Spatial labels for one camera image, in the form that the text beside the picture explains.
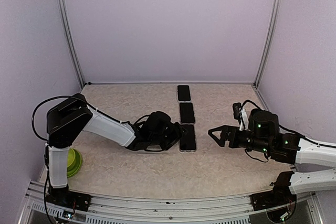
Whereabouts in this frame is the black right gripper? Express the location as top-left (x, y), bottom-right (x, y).
top-left (209, 124), bottom-right (272, 154)

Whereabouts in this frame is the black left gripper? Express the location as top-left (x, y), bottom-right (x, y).
top-left (150, 122), bottom-right (188, 150)

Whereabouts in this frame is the clear case with heart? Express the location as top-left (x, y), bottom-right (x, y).
top-left (179, 124), bottom-right (198, 153)

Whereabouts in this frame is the clear magsafe phone case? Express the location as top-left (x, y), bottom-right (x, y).
top-left (179, 102), bottom-right (196, 125)

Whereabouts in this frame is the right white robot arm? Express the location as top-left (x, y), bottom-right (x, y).
top-left (208, 108), bottom-right (335, 205)

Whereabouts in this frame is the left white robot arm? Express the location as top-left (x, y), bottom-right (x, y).
top-left (46, 93), bottom-right (187, 206)

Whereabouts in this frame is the green plastic bowl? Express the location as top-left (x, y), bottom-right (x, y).
top-left (67, 148), bottom-right (82, 178)

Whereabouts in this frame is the aluminium front rail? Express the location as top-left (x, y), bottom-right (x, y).
top-left (16, 182), bottom-right (324, 223)

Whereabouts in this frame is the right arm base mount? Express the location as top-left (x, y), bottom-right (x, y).
top-left (250, 172), bottom-right (297, 211)

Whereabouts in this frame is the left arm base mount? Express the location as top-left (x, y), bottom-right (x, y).
top-left (46, 185), bottom-right (92, 212)

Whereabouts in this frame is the right aluminium frame post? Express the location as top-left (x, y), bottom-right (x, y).
top-left (254, 0), bottom-right (281, 89)

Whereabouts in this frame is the aluminium frame post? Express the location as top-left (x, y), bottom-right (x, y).
top-left (57, 0), bottom-right (86, 89)
top-left (254, 0), bottom-right (281, 89)

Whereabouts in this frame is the left aluminium frame post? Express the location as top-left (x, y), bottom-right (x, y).
top-left (57, 0), bottom-right (86, 89)

